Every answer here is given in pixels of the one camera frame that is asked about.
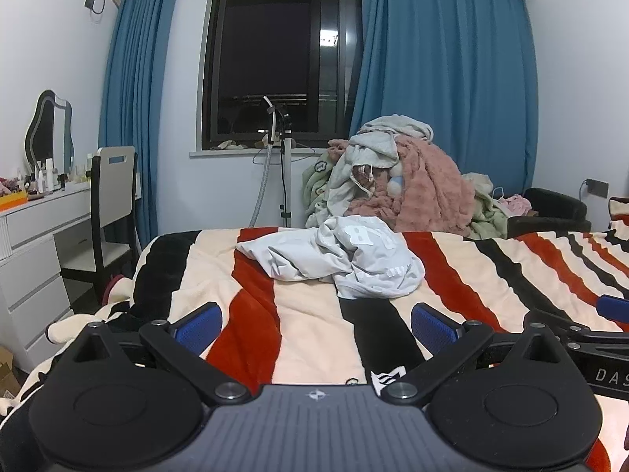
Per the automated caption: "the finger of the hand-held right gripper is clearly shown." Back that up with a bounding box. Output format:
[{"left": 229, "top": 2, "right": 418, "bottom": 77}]
[
  {"left": 596, "top": 294, "right": 629, "bottom": 328},
  {"left": 526, "top": 308, "right": 629, "bottom": 344}
]

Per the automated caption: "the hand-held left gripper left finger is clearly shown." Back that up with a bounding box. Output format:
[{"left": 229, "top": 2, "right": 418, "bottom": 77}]
[{"left": 61, "top": 302, "right": 252, "bottom": 408}]

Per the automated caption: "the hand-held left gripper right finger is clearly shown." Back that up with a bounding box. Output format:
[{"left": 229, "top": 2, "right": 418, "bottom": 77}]
[{"left": 381, "top": 303, "right": 572, "bottom": 408}]

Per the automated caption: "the white printed sweatshirt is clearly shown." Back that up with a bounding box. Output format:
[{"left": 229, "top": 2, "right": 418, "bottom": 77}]
[{"left": 236, "top": 215, "right": 426, "bottom": 301}]

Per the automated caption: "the red black cream striped blanket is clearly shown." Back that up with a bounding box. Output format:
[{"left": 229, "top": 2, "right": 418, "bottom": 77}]
[{"left": 0, "top": 197, "right": 629, "bottom": 472}]

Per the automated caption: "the black armchair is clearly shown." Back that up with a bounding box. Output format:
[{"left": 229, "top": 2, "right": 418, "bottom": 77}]
[{"left": 506, "top": 188, "right": 593, "bottom": 239}]

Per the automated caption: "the light green cream blanket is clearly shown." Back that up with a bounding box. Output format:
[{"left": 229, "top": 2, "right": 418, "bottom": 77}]
[{"left": 462, "top": 172, "right": 509, "bottom": 239}]

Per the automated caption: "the pink garment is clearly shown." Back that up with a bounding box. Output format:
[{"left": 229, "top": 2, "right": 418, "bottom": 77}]
[{"left": 498, "top": 194, "right": 534, "bottom": 217}]

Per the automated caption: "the pink fuzzy blanket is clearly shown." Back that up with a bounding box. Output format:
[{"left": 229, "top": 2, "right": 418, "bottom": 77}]
[{"left": 327, "top": 135, "right": 477, "bottom": 237}]

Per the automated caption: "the beige black chair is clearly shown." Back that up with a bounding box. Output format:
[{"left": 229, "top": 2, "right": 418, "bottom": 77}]
[{"left": 61, "top": 146, "right": 141, "bottom": 306}]

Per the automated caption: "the white tripod stand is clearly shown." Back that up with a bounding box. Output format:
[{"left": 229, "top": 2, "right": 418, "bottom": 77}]
[{"left": 263, "top": 96, "right": 296, "bottom": 229}]

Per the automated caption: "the white dressing table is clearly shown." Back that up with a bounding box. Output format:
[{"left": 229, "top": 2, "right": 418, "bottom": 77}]
[{"left": 0, "top": 182, "right": 143, "bottom": 373}]

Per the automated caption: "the light green patterned blanket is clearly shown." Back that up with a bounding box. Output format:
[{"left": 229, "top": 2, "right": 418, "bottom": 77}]
[{"left": 301, "top": 150, "right": 345, "bottom": 227}]

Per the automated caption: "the grey garment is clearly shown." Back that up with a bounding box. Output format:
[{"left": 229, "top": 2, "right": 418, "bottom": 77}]
[{"left": 327, "top": 114, "right": 436, "bottom": 217}]

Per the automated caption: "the cardboard box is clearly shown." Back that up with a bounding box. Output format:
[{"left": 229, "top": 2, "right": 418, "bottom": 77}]
[{"left": 0, "top": 347, "right": 20, "bottom": 399}]

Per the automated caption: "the group of cosmetic bottles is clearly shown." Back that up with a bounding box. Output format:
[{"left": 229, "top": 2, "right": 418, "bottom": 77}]
[{"left": 17, "top": 155, "right": 94, "bottom": 195}]

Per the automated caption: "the wavy black framed mirror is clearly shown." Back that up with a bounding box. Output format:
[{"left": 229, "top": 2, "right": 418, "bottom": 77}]
[{"left": 24, "top": 89, "right": 75, "bottom": 164}]

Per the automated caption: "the blue curtain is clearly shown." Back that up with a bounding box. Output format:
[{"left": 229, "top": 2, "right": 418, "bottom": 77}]
[
  {"left": 345, "top": 0, "right": 541, "bottom": 197},
  {"left": 98, "top": 0, "right": 182, "bottom": 251}
]

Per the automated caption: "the dark window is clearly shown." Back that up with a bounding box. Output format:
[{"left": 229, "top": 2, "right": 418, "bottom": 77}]
[{"left": 201, "top": 0, "right": 367, "bottom": 151}]

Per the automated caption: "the grey braided hose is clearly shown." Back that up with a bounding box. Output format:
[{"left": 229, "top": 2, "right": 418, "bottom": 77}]
[{"left": 248, "top": 145, "right": 276, "bottom": 229}]

